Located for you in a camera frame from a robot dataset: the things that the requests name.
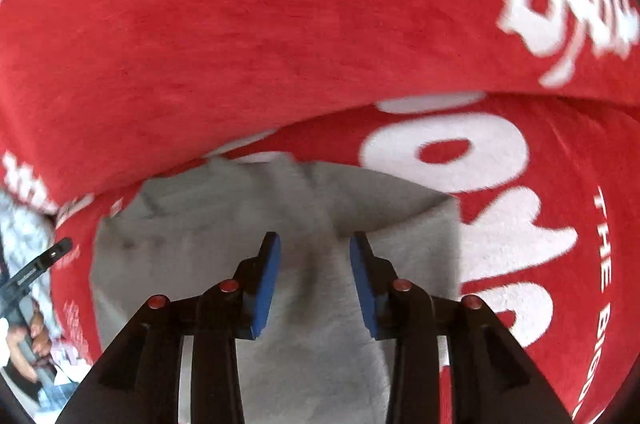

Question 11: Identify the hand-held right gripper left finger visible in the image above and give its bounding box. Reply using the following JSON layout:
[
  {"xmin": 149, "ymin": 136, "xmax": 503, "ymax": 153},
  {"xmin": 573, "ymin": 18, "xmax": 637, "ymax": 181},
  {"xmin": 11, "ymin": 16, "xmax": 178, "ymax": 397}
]
[{"xmin": 55, "ymin": 231, "xmax": 282, "ymax": 424}]

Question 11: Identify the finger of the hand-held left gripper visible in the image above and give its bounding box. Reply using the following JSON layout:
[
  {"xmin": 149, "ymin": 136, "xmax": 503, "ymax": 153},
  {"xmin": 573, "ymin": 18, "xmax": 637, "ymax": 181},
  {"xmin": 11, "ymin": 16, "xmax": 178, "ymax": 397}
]
[{"xmin": 0, "ymin": 238, "xmax": 74, "ymax": 305}]

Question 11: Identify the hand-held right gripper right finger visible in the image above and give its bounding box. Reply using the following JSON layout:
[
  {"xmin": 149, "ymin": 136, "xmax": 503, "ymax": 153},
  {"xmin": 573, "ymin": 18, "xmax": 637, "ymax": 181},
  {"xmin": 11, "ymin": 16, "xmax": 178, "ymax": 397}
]
[{"xmin": 348, "ymin": 231, "xmax": 576, "ymax": 424}]

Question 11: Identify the grey knitted sweater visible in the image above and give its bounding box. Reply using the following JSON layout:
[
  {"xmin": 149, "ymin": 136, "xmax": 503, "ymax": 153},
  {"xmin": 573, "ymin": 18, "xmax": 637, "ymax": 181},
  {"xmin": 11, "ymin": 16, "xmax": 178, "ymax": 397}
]
[{"xmin": 90, "ymin": 153, "xmax": 462, "ymax": 424}]

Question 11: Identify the person's left hand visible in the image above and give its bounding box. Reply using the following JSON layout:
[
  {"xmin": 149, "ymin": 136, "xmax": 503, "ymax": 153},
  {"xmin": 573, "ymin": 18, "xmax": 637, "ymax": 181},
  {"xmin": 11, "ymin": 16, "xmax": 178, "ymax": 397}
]
[{"xmin": 7, "ymin": 297, "xmax": 55, "ymax": 367}]

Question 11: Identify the floral patterned cloth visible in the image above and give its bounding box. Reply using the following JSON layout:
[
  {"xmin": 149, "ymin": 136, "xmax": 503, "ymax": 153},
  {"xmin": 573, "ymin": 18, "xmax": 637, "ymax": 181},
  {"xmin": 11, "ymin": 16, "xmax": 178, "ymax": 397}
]
[{"xmin": 0, "ymin": 189, "xmax": 57, "ymax": 265}]

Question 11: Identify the red printed sofa cover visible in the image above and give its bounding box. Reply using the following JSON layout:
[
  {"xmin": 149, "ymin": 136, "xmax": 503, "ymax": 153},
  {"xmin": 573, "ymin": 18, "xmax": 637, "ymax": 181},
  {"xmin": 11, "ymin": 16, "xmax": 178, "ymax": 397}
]
[{"xmin": 0, "ymin": 0, "xmax": 640, "ymax": 424}]

